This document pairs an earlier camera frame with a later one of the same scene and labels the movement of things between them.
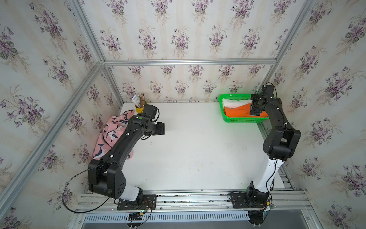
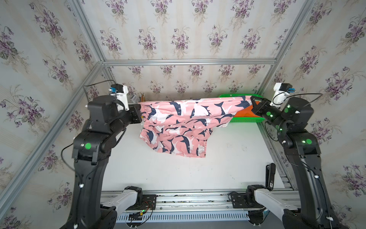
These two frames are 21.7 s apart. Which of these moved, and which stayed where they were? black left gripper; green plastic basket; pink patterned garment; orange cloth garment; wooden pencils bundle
Moved: pink patterned garment; black left gripper
Stayed: orange cloth garment; green plastic basket; wooden pencils bundle
